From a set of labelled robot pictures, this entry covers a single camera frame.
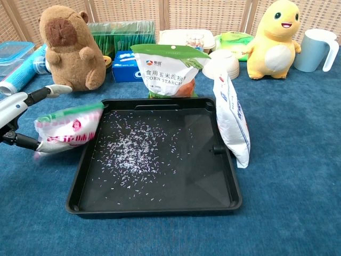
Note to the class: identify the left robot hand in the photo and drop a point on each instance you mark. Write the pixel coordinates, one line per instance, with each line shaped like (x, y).
(13, 106)

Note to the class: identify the pink white MSG bag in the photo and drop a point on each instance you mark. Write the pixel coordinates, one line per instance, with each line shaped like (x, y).
(69, 130)

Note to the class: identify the blue cling film roll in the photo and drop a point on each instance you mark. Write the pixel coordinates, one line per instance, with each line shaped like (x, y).
(21, 72)

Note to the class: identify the clear blue-lidded storage container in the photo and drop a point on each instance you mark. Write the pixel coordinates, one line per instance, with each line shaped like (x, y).
(13, 56)

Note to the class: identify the brown capybara plush toy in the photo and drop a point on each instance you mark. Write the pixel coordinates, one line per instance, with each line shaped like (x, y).
(72, 53)

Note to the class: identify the yellow red small tin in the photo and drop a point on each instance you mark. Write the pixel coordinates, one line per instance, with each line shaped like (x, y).
(108, 62)

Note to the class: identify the blue Oreo cookie box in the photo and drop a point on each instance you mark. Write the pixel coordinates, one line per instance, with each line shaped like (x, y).
(123, 68)

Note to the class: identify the scattered MSG crystals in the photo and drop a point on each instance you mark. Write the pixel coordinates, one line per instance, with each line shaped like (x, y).
(133, 149)

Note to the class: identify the green clear packet box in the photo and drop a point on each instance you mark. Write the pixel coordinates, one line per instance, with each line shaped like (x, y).
(120, 36)

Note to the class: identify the green white corn starch bag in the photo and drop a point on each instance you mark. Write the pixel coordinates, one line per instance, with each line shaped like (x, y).
(165, 72)

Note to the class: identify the beige takeaway food container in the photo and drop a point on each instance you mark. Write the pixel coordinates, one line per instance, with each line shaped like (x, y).
(178, 37)

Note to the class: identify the woven rattan folding screen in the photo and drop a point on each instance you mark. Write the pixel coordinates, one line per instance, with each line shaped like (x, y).
(170, 13)

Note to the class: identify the black square plastic tray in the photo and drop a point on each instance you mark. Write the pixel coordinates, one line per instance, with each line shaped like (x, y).
(186, 170)

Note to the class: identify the small clear glass jar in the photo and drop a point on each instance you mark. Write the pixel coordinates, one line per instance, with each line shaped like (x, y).
(195, 41)

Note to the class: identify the beige paper bowl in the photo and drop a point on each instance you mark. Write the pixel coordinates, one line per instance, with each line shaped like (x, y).
(222, 62)

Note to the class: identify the white blue powder bag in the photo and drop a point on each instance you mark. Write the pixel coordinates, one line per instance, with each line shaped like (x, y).
(231, 125)

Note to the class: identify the green yellow snack bag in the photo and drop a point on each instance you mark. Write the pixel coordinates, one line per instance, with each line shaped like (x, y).
(234, 42)

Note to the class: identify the yellow dinosaur plush toy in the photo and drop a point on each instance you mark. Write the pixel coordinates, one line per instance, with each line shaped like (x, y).
(274, 45)

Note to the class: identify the light blue white pitcher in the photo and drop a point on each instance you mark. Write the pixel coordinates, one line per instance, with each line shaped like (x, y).
(314, 50)

